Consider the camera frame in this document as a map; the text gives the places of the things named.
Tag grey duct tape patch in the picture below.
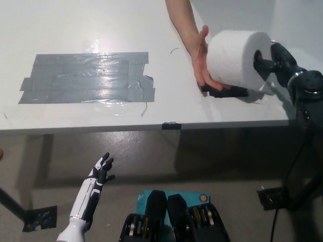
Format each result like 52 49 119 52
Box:
18 52 156 104

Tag black stand leg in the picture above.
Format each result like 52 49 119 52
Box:
0 188 27 222
287 171 323 212

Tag thin black cable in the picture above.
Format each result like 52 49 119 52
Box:
271 131 315 242

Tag person's bare hand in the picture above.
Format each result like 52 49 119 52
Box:
191 24 231 91

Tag small black tape strip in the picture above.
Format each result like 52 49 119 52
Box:
161 122 182 131

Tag white toilet paper roll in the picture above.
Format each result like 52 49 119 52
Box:
206 30 276 96

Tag white table leg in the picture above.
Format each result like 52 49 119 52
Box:
22 133 55 210

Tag robot body black teal blocks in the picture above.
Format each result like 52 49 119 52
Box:
119 189 230 242

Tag black floor tape patch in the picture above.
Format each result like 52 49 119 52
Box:
256 186 291 211
22 205 58 232

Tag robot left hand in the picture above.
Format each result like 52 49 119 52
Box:
69 152 116 226

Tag black tape square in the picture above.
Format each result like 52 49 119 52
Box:
201 84 249 98

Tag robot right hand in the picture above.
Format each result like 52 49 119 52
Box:
253 41 303 88

